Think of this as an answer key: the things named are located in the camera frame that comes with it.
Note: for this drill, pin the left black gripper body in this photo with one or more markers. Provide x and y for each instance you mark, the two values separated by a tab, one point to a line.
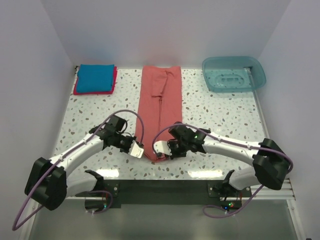
123	142

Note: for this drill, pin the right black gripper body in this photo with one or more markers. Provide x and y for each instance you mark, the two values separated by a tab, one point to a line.
178	148

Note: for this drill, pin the salmon pink t shirt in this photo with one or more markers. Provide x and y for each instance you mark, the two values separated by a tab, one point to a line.
160	104

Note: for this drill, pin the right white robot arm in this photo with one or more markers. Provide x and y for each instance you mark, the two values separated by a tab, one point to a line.
267	164

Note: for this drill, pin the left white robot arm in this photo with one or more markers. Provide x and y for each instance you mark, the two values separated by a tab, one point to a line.
48	182

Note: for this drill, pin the folded red t shirt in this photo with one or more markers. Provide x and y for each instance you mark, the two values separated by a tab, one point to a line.
113	82

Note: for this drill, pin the folded blue t shirt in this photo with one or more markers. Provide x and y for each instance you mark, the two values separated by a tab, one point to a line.
96	78

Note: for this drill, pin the teal plastic basin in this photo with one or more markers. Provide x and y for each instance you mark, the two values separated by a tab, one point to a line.
233	74

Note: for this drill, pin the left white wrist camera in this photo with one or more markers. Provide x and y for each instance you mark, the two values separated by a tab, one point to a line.
136	149

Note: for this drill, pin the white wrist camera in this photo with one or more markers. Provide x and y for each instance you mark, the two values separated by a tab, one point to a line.
162	148
136	149

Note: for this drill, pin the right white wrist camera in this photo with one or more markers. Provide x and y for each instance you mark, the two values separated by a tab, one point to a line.
162	148

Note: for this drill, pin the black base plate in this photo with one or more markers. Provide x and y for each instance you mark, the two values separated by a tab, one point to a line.
173	192

